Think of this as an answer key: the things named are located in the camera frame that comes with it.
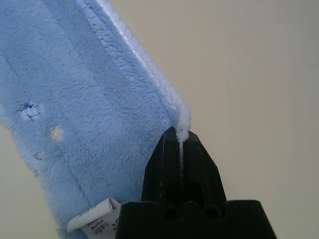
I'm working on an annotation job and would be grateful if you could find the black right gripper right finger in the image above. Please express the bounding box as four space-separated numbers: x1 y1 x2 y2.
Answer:
183 130 227 201

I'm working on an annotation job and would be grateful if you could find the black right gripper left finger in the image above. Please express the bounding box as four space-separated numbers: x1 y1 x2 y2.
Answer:
141 126 182 201

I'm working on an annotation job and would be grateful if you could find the light blue towel white trim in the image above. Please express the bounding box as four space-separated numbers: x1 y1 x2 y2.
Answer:
0 0 193 239

